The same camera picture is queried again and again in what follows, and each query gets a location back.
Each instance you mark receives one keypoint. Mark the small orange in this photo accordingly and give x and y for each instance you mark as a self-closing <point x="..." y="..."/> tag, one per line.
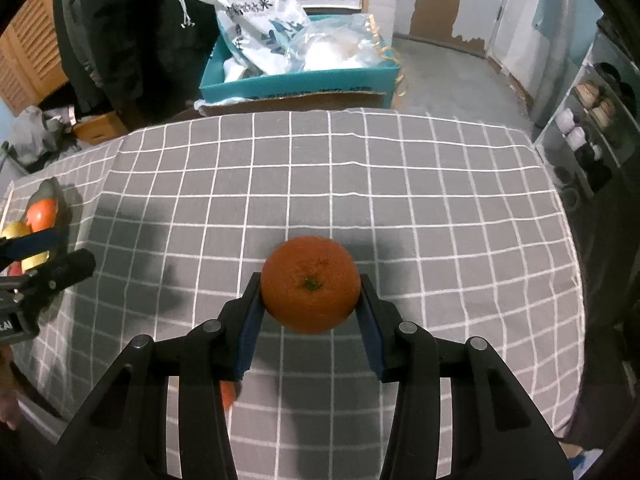
<point x="41" y="215"/>
<point x="230" y="391"/>

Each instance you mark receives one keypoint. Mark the black hanging coat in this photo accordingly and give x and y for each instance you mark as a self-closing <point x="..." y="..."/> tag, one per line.
<point x="141" y="59"/>

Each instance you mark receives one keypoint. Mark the teal cardboard box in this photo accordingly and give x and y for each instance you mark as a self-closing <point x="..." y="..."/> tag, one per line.
<point x="217" y="87"/>

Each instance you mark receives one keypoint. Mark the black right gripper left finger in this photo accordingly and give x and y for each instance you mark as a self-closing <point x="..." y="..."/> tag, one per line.
<point x="120" y="430"/>

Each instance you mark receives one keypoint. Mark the clear plastic bag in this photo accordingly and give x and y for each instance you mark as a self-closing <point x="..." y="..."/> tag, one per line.
<point x="337" y="42"/>

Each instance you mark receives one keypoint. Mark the wooden drawer box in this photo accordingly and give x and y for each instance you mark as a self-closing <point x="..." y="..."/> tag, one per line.
<point x="100" y="129"/>

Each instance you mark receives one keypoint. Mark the small orange front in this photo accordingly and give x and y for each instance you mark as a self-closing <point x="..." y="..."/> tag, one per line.
<point x="230" y="391"/>

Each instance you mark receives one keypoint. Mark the grey clothes pile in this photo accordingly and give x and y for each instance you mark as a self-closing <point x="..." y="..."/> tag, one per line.
<point x="38" y="139"/>

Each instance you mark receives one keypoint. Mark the white printed rice bag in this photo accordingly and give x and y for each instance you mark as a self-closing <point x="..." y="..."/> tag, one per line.
<point x="259" y="33"/>

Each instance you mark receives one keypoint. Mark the grey shoe rack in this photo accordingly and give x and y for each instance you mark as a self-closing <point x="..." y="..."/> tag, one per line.
<point x="592" y="138"/>

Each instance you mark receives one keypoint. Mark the large orange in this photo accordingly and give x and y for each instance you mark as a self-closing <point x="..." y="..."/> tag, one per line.
<point x="310" y="284"/>

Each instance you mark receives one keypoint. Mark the wooden louvered wardrobe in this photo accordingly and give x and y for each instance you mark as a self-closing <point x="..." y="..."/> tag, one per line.
<point x="31" y="65"/>

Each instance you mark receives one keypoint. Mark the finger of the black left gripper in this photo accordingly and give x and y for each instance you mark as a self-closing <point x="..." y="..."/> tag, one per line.
<point x="50" y="277"/>
<point x="50" y="240"/>

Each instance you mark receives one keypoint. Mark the yellow-green pear back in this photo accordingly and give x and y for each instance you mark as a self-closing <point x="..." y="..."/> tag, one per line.
<point x="16" y="229"/>

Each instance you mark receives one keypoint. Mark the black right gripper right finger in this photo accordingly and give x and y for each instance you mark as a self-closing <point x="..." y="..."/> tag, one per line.
<point x="497" y="431"/>

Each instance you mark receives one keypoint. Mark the grey checkered tablecloth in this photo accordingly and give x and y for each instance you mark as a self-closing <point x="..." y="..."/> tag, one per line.
<point x="457" y="224"/>

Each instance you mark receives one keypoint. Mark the white door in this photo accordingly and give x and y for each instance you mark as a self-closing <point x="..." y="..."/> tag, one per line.
<point x="529" y="49"/>

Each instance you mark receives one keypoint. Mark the red apple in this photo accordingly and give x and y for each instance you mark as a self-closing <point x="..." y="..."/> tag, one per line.
<point x="15" y="269"/>

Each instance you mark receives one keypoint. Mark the small orange back left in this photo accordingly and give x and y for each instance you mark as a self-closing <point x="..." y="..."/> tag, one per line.
<point x="41" y="215"/>

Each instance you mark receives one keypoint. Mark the dark glass fruit bowl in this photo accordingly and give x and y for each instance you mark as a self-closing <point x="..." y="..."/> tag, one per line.
<point x="51" y="188"/>

